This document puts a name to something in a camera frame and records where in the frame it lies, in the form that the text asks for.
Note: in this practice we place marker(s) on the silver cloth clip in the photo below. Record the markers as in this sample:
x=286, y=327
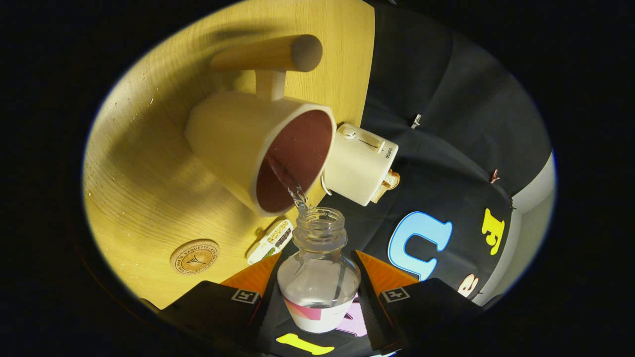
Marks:
x=415, y=120

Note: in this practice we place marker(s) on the white divided tray with grains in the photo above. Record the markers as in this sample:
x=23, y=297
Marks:
x=270, y=242

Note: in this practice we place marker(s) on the red cloth clip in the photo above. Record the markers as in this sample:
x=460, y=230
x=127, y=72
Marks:
x=494, y=175

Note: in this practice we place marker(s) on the clear glass juice bottle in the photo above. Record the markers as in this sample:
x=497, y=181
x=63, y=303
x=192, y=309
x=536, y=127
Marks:
x=317, y=287

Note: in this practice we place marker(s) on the black backdrop cloth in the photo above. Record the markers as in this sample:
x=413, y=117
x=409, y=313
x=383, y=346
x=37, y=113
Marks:
x=446, y=124

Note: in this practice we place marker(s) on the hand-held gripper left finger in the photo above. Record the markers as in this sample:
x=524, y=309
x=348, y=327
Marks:
x=265, y=317

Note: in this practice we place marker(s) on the toast slice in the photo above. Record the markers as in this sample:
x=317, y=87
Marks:
x=393, y=179
x=381, y=192

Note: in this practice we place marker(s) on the round wooden coaster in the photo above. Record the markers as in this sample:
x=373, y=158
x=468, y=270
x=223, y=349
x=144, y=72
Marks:
x=194, y=256

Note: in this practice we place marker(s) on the wooden table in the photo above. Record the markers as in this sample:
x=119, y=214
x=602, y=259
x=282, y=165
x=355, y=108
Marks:
x=149, y=198

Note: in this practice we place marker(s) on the cream toaster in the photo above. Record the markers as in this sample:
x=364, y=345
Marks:
x=354, y=166

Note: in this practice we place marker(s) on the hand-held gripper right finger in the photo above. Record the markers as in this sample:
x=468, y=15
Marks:
x=369, y=312

